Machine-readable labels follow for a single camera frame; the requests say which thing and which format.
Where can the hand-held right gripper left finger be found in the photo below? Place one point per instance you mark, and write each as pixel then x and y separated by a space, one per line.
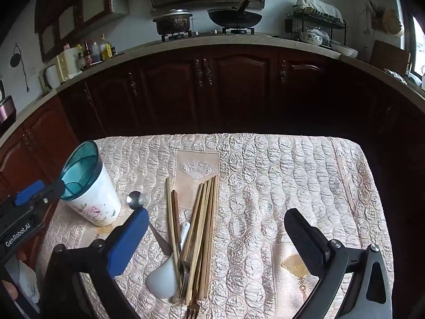
pixel 129 242

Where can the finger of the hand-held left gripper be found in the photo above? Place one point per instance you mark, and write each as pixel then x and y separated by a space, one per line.
pixel 28 192

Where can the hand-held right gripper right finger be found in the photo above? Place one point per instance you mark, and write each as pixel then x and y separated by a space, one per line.
pixel 303 239

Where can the dark brown chopstick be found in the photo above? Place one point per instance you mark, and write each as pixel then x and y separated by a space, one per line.
pixel 176 212

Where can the bundle of wooden chopsticks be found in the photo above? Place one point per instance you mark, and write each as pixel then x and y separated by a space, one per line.
pixel 202 226

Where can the metal spoon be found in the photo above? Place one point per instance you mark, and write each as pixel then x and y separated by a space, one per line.
pixel 135 199

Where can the white cloth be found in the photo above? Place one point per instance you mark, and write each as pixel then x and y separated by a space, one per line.
pixel 21 277

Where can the white ceramic spoon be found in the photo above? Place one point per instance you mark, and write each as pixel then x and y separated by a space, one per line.
pixel 164 280

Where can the pink quilted tablecloth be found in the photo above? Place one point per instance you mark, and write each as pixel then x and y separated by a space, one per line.
pixel 265 189

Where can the metal fork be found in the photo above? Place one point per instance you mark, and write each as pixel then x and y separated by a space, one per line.
pixel 184 277
pixel 192 311

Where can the purple rice cooker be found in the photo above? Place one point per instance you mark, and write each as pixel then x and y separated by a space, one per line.
pixel 6 109

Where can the cream microwave oven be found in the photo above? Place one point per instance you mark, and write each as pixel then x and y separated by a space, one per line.
pixel 63 68

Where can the row of condiment bottles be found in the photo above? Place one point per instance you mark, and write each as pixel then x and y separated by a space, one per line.
pixel 96 51

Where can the brown wooden base cabinets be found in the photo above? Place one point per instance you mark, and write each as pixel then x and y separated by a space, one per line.
pixel 232 89

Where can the white bowl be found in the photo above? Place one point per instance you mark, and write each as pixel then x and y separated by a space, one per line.
pixel 347 51

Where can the wooden cutting board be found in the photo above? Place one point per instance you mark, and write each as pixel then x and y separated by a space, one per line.
pixel 390 56

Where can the patterned ceramic bowl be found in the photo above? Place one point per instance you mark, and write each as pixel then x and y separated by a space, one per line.
pixel 312 37

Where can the black dish rack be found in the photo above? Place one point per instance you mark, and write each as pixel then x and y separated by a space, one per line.
pixel 315 20

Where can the stone kitchen countertop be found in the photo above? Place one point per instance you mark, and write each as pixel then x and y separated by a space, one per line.
pixel 212 39

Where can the gas stove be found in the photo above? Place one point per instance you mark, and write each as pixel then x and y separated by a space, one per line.
pixel 206 34

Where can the dark cooking pot with lid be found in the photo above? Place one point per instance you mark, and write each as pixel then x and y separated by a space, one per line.
pixel 172 21

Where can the black wok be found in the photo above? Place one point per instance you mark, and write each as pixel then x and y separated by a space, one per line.
pixel 234 18

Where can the round bamboo strainer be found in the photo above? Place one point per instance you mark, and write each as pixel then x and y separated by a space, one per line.
pixel 393 23

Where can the round black wall hanger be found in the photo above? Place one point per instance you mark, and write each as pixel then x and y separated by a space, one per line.
pixel 15 58

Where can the brown wall cabinet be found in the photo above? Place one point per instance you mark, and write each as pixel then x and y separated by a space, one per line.
pixel 79 13

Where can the wall chopstick basket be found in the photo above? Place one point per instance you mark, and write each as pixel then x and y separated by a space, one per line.
pixel 377 18

